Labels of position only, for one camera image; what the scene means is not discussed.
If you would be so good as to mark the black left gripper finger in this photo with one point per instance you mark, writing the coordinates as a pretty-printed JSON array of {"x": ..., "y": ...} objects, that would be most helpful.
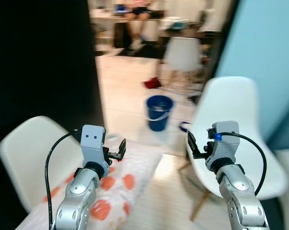
[
  {"x": 121, "y": 145},
  {"x": 117, "y": 156}
]

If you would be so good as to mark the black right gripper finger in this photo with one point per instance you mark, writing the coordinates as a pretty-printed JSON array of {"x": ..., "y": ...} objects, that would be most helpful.
[
  {"x": 191, "y": 141},
  {"x": 197, "y": 155}
]

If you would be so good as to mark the white plastic chair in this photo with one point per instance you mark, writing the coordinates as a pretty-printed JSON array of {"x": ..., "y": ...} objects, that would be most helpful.
[
  {"x": 34, "y": 148},
  {"x": 235, "y": 103},
  {"x": 182, "y": 52}
]

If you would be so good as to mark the blue plastic bucket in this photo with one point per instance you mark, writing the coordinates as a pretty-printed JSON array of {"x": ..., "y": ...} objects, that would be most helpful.
[{"x": 158, "y": 112}]

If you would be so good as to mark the red cloth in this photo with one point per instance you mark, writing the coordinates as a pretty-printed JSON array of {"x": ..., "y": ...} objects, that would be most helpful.
[{"x": 152, "y": 83}]

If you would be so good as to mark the dark wooden table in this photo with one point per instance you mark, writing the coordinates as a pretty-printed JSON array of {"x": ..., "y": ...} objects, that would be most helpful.
[{"x": 182, "y": 29}]

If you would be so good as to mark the black cabinet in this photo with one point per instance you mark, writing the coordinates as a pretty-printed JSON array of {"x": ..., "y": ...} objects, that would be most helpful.
[{"x": 43, "y": 62}]

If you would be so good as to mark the seated person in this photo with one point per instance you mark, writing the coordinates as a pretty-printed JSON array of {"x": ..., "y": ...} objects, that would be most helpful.
[{"x": 134, "y": 14}]

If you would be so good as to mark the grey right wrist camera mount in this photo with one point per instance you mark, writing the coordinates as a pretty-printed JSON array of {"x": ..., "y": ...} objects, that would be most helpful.
[{"x": 223, "y": 146}]

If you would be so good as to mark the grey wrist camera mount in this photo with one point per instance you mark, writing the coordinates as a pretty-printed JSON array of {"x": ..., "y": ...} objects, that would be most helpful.
[
  {"x": 223, "y": 146},
  {"x": 92, "y": 141}
]

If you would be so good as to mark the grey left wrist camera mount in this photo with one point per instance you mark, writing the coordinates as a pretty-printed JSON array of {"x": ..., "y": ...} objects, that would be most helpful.
[{"x": 92, "y": 141}]

